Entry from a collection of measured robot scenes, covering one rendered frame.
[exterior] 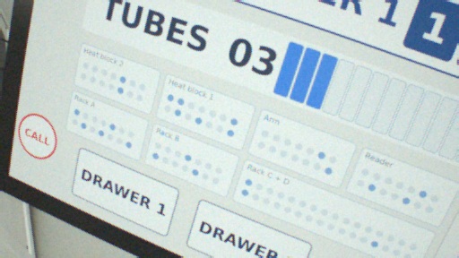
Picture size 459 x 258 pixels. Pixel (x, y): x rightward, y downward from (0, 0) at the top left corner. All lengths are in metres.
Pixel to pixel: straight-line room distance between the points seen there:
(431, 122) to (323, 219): 0.10
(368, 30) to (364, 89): 0.04
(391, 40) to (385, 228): 0.13
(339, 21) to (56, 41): 0.22
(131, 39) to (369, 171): 0.20
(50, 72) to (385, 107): 0.26
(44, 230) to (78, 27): 1.18
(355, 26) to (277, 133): 0.09
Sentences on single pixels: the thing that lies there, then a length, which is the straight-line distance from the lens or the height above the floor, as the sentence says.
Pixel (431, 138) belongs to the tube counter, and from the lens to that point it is 0.34.
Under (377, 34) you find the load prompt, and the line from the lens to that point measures 0.33.
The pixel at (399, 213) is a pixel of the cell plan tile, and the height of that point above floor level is 1.06.
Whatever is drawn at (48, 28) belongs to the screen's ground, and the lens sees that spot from 0.41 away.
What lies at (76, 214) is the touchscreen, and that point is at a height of 0.97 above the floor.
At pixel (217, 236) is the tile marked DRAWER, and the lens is 0.39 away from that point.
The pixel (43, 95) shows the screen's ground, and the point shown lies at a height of 1.04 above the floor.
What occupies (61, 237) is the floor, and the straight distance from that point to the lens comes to 1.51.
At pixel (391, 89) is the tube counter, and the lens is 0.33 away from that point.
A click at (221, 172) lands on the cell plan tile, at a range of 0.37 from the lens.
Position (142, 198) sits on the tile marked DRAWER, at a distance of 0.40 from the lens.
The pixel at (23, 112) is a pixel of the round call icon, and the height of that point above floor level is 1.03.
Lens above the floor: 1.37
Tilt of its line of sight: 58 degrees down
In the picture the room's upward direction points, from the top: 3 degrees clockwise
